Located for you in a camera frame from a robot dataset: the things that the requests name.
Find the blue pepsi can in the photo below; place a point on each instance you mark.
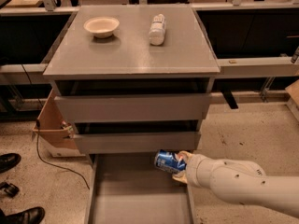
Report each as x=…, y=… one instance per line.
x=170, y=162

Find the grey metal rail frame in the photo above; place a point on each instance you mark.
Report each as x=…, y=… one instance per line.
x=230, y=67

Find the grey open bottom drawer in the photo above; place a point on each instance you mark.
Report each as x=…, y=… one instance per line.
x=128, y=189

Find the black shoe upper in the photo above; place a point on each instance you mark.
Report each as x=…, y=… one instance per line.
x=8, y=161

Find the black caster wheel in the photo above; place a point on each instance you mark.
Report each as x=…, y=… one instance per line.
x=10, y=189

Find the black shoe lower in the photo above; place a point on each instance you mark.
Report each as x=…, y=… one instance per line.
x=30, y=216

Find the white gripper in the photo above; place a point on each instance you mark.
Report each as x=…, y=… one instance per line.
x=195, y=169

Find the white plastic bottle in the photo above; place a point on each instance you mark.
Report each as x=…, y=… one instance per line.
x=157, y=30

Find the grey middle drawer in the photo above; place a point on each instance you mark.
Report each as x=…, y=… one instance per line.
x=135, y=142

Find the brown cardboard box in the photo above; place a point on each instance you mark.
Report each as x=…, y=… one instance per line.
x=56, y=133

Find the black shoe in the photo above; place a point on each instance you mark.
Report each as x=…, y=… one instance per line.
x=8, y=161
x=30, y=216

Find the grey top drawer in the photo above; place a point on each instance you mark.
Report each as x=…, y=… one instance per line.
x=126, y=108

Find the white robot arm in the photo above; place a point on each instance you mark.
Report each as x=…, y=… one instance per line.
x=241, y=182

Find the grey drawer cabinet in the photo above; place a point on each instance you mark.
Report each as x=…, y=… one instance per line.
x=127, y=64

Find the white paper bowl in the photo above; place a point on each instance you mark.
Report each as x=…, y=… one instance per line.
x=101, y=27

